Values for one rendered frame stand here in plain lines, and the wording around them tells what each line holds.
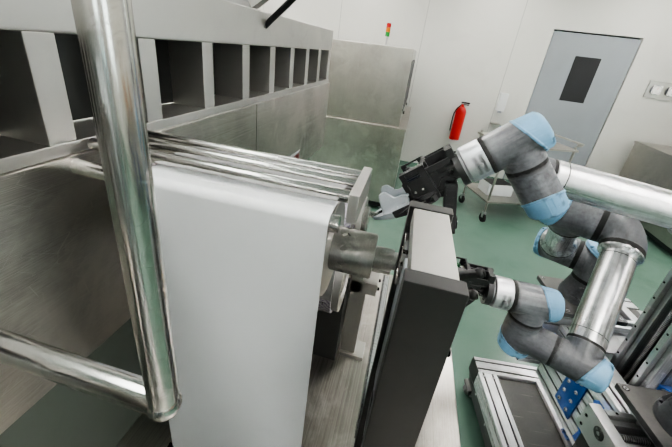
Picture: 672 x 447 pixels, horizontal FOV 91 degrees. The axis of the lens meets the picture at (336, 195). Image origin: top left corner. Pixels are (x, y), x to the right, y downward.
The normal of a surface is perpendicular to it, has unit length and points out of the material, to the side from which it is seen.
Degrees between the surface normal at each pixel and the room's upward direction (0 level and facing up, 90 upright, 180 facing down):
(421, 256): 0
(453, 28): 90
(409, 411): 90
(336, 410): 0
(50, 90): 90
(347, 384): 0
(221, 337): 90
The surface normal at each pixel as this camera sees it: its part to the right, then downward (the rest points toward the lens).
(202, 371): -0.24, 0.38
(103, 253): 0.97, 0.20
